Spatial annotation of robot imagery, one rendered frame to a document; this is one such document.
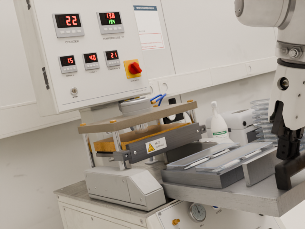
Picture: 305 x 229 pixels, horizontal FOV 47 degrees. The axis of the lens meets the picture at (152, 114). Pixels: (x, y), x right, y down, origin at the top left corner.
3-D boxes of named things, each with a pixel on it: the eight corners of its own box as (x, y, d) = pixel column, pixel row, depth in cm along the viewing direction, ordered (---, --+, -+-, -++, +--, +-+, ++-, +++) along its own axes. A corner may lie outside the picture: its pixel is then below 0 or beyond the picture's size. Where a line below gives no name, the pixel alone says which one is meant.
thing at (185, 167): (185, 177, 70) (183, 166, 70) (167, 175, 74) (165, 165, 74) (242, 151, 81) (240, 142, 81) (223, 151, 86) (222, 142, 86)
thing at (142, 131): (96, 156, 95) (88, 122, 94) (158, 136, 109) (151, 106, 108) (132, 158, 82) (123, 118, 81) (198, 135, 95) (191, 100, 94)
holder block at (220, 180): (162, 181, 75) (159, 170, 75) (223, 155, 87) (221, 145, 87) (222, 189, 62) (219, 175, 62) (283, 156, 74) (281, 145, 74)
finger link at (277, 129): (271, 126, 55) (282, 141, 58) (294, 85, 56) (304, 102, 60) (264, 124, 55) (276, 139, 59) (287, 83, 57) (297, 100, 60)
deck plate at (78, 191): (53, 193, 106) (52, 190, 105) (144, 160, 127) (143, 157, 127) (145, 218, 69) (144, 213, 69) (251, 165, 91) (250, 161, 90)
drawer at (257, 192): (157, 199, 76) (150, 164, 75) (223, 168, 89) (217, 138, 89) (280, 223, 53) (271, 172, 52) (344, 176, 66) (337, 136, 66)
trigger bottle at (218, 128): (215, 151, 177) (205, 102, 175) (232, 148, 175) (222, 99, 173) (214, 155, 168) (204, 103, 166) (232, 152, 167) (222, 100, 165)
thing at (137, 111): (74, 159, 98) (63, 113, 98) (158, 132, 117) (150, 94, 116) (121, 162, 79) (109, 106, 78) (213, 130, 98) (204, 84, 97)
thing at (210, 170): (218, 180, 63) (215, 168, 63) (196, 178, 68) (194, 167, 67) (275, 152, 75) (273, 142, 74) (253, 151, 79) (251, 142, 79)
